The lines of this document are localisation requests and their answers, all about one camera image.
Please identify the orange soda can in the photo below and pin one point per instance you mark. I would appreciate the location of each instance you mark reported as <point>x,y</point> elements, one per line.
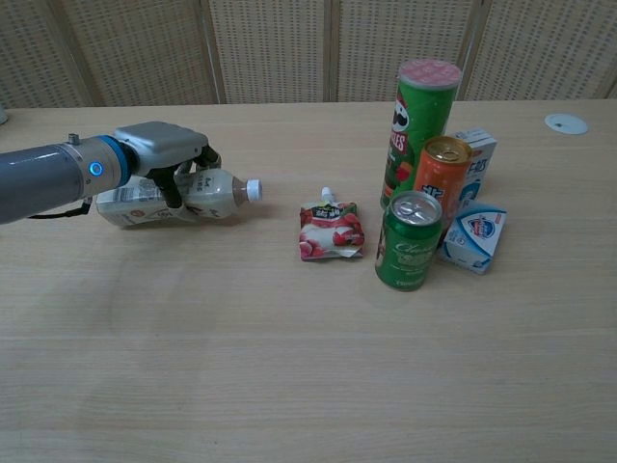
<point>438,178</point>

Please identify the white milk tea bottle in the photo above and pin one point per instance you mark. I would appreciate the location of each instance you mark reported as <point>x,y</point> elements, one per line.
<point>212,195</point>

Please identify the green Pringles chips can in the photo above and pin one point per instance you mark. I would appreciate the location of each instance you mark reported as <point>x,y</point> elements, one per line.
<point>419,130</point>

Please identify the woven rattan folding screen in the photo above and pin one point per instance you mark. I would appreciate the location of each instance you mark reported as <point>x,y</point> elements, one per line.
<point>270,48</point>

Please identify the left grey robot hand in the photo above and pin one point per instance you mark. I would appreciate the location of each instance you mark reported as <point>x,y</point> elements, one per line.
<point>159,144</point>

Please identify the white blue soap box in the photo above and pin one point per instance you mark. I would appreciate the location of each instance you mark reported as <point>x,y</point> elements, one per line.
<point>477,236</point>

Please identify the red lychee jelly pouch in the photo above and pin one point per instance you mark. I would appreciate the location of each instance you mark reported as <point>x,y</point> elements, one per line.
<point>330,234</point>

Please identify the green soda can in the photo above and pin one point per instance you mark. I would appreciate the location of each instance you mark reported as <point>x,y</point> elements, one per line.
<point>407,246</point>

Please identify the round white table grommet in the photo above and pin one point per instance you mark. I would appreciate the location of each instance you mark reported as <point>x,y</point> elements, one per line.
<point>567,123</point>

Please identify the white blue milk carton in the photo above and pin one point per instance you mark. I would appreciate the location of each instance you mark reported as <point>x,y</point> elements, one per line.
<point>482,164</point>

